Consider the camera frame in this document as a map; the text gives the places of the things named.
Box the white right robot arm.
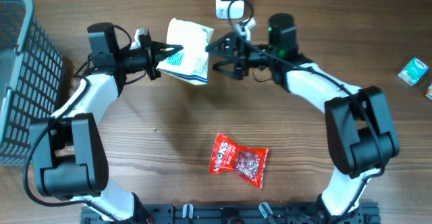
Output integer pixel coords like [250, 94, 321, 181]
[205, 13, 400, 223]

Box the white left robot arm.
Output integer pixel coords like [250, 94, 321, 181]
[23, 22, 183, 223]

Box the yellow cracker bag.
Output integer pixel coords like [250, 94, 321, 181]
[157, 18, 214, 86]

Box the red snack bag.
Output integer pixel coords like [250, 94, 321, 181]
[209, 133, 269, 188]

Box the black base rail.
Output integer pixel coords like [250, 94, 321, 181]
[80, 202, 381, 224]

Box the grey plastic basket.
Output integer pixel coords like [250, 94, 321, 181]
[1, 0, 65, 166]

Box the black camera cable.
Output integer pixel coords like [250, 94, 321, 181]
[22, 24, 149, 223]
[226, 0, 385, 223]

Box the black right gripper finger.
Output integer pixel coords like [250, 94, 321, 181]
[205, 32, 238, 57]
[212, 60, 244, 80]

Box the black right camera cable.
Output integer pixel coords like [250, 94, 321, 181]
[226, 0, 385, 223]

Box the black left camera cable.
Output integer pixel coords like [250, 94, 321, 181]
[22, 24, 149, 223]

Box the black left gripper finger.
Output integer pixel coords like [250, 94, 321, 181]
[155, 50, 178, 63]
[151, 41, 184, 54]

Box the teal tissue pack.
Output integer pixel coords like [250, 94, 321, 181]
[398, 57, 429, 86]

